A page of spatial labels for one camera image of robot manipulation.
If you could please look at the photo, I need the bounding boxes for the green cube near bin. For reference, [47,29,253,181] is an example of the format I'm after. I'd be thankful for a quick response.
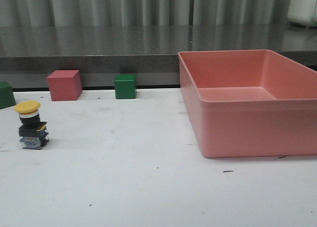
[114,74,136,99]

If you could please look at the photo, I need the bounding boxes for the pink cube at back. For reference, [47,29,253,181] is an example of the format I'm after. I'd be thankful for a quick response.
[47,70,82,101]

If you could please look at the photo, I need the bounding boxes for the yellow push button switch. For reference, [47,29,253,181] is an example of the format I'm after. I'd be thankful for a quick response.
[14,101,49,150]

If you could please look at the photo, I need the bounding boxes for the grey curtain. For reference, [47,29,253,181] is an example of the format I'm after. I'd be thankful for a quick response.
[0,0,290,27]

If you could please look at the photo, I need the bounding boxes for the pink plastic bin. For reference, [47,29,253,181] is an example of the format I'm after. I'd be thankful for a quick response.
[178,50,317,158]

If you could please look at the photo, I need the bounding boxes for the grey stone counter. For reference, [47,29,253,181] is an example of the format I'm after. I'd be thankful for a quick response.
[0,24,317,90]

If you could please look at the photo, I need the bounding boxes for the green cube on left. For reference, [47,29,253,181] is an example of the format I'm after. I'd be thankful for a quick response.
[0,81,16,109]

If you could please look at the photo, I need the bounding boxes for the white kitchen appliance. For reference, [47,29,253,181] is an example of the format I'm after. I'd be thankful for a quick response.
[287,0,317,27]

